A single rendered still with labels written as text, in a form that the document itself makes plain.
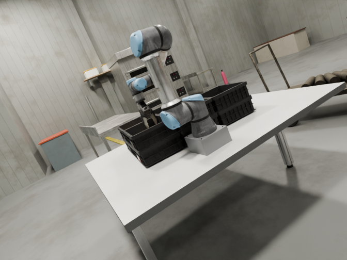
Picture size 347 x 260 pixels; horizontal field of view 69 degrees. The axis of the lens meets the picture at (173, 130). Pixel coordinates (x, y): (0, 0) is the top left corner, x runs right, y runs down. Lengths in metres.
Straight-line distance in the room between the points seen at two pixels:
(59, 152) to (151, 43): 6.20
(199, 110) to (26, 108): 7.89
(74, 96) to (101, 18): 2.85
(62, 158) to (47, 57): 3.46
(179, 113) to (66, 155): 6.14
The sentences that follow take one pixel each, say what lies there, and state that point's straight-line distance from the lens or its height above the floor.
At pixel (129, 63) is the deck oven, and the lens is 6.78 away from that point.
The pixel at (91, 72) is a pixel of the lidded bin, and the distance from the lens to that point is 8.61.
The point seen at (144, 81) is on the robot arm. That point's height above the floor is 1.20.
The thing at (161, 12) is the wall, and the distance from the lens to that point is 10.49.
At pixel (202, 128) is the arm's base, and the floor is 0.84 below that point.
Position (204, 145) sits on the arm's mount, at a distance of 1.39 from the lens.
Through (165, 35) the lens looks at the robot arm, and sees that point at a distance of 1.37.
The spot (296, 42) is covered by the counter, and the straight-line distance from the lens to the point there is 10.94.
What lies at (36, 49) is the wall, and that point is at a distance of 9.21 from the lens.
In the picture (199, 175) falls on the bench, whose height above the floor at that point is 0.70.
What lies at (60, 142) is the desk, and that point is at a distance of 7.27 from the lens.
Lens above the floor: 1.19
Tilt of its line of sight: 12 degrees down
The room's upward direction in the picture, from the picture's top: 23 degrees counter-clockwise
